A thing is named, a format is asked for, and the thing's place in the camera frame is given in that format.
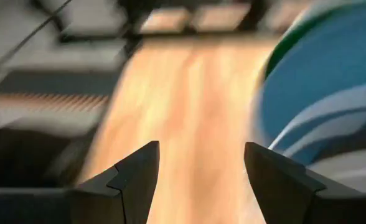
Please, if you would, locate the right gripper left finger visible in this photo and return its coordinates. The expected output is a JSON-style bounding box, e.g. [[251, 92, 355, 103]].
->
[[72, 140, 161, 224]]

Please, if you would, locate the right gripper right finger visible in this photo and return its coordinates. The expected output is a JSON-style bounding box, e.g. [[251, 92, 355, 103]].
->
[[243, 141, 366, 224]]

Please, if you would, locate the blue plate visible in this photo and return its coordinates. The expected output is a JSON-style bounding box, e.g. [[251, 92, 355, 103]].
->
[[256, 0, 366, 166]]

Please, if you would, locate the green plate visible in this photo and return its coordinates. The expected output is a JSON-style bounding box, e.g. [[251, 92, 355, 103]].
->
[[264, 3, 345, 80]]

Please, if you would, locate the white wire dish rack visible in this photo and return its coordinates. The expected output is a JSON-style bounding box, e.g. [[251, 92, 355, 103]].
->
[[254, 0, 366, 194]]

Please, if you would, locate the black metal table frame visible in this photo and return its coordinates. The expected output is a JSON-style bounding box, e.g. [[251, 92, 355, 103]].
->
[[116, 0, 266, 42]]

